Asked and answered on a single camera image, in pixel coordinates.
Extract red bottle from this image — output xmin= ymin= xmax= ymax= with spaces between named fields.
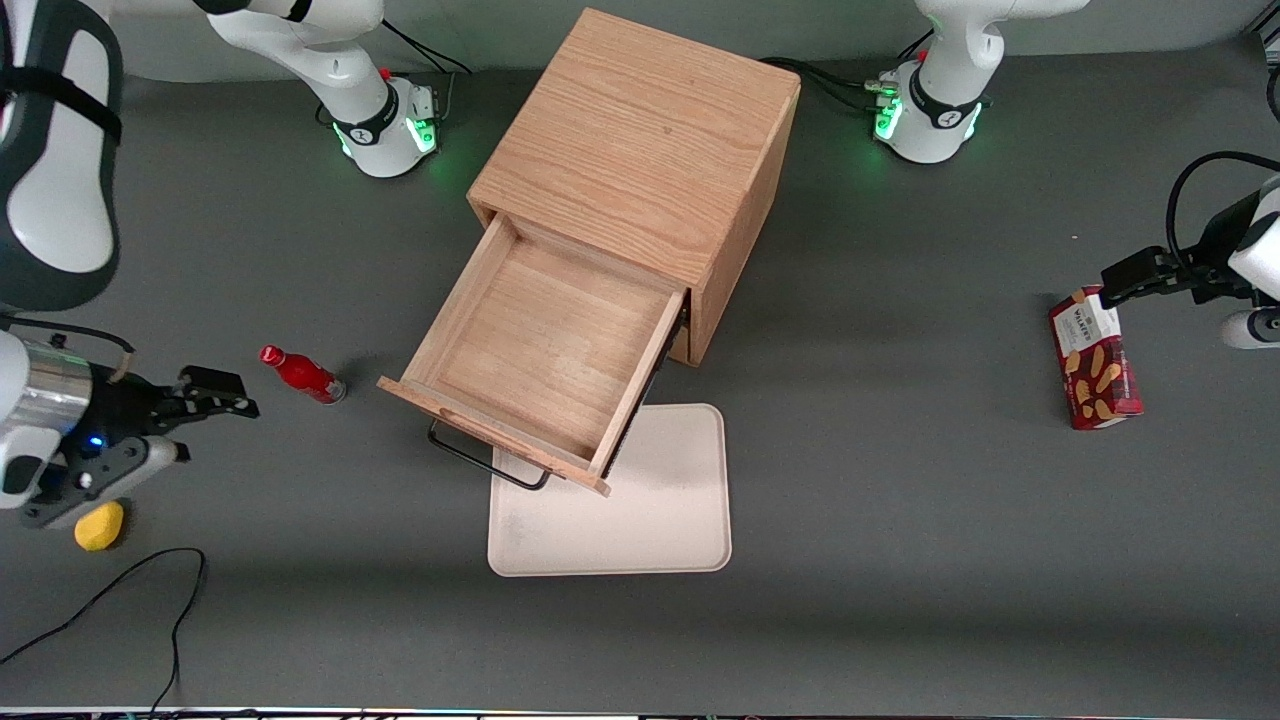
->
xmin=259 ymin=345 xmax=348 ymax=406

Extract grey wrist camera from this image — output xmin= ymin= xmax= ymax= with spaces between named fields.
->
xmin=1220 ymin=307 xmax=1280 ymax=351
xmin=20 ymin=437 xmax=191 ymax=529

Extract wooden drawer cabinet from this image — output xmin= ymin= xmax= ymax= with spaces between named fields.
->
xmin=468 ymin=8 xmax=803 ymax=368

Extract yellow lemon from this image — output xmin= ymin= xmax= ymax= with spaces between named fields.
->
xmin=74 ymin=500 xmax=126 ymax=552

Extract long black drawer handle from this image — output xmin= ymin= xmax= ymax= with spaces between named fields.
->
xmin=428 ymin=418 xmax=553 ymax=492

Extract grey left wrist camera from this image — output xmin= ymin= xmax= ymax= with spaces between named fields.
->
xmin=1220 ymin=307 xmax=1280 ymax=351

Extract wooden drawer with notched edge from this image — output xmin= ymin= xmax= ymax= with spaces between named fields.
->
xmin=377 ymin=213 xmax=691 ymax=498

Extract black arm base cables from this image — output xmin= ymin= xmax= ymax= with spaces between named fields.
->
xmin=760 ymin=30 xmax=936 ymax=117
xmin=378 ymin=15 xmax=477 ymax=77

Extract black left arm base cables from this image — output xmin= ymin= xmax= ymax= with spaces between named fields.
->
xmin=760 ymin=30 xmax=936 ymax=117

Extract beige plastic tray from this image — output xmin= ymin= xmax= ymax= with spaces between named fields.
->
xmin=487 ymin=403 xmax=733 ymax=578

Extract black left wrist cable loop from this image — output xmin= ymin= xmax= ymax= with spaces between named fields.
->
xmin=1165 ymin=150 xmax=1280 ymax=276

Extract red cookie box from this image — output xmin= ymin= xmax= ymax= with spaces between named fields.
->
xmin=1048 ymin=285 xmax=1144 ymax=431

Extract thin black table cable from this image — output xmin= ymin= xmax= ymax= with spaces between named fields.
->
xmin=0 ymin=547 xmax=207 ymax=717

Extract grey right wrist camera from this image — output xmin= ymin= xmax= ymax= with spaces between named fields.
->
xmin=20 ymin=437 xmax=191 ymax=529

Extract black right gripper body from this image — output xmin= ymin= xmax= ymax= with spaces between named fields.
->
xmin=60 ymin=365 xmax=187 ymax=464

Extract black right arm base cables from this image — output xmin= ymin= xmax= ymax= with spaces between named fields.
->
xmin=378 ymin=15 xmax=477 ymax=77

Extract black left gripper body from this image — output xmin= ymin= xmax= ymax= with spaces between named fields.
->
xmin=1188 ymin=190 xmax=1264 ymax=304

